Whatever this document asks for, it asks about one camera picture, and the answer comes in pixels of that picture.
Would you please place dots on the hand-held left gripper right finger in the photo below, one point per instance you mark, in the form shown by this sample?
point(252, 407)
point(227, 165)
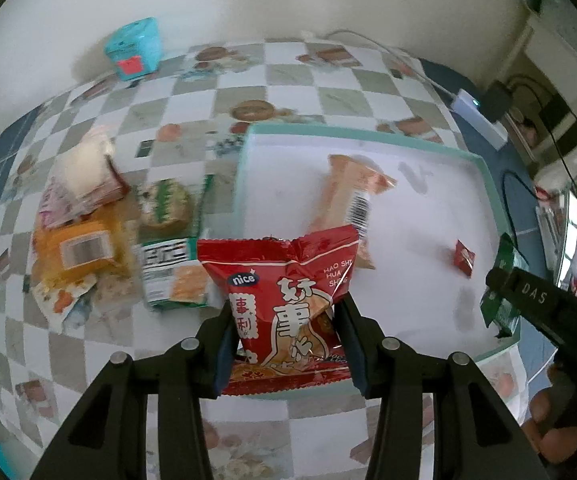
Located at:
point(356, 360)

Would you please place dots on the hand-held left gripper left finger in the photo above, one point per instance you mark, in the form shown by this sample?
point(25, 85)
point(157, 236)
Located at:
point(224, 360)

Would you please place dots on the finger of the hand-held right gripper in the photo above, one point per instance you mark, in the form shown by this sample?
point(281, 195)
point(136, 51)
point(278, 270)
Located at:
point(528, 292)

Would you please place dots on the red peanut snack bag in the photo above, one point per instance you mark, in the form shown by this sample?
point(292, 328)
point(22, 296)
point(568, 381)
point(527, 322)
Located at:
point(288, 305)

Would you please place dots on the white tray with teal rim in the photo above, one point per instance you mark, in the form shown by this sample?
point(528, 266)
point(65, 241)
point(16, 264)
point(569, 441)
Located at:
point(418, 210)

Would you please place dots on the person's right hand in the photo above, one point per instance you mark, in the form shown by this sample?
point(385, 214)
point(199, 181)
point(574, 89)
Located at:
point(548, 425)

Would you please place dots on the small red candy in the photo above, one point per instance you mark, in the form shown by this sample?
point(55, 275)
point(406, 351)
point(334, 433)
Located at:
point(463, 258)

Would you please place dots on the green cracker packet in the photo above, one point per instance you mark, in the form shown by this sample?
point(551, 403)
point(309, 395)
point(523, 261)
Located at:
point(178, 275)

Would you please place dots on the round green snack packet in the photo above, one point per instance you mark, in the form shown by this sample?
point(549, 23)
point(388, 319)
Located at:
point(165, 205)

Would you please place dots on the orange snack packet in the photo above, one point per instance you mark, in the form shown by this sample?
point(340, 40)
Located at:
point(343, 190)

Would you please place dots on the small orange and white packet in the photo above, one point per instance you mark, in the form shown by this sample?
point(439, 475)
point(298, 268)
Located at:
point(61, 300)

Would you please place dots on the yellow snack packet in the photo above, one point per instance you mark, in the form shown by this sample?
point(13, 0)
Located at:
point(83, 250)

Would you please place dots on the white power strip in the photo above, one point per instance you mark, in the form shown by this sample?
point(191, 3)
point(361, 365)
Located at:
point(478, 117)

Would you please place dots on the white cabinet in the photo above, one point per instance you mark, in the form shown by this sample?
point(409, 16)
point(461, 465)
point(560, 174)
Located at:
point(563, 55)

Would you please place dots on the bun in clear wrapper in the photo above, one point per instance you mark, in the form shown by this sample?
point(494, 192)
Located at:
point(86, 160)

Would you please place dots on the checkered tablecloth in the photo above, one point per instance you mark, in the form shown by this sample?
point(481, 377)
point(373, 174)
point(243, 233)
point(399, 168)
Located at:
point(168, 110)

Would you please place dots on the teal toy box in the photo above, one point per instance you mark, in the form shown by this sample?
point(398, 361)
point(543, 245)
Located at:
point(133, 50)

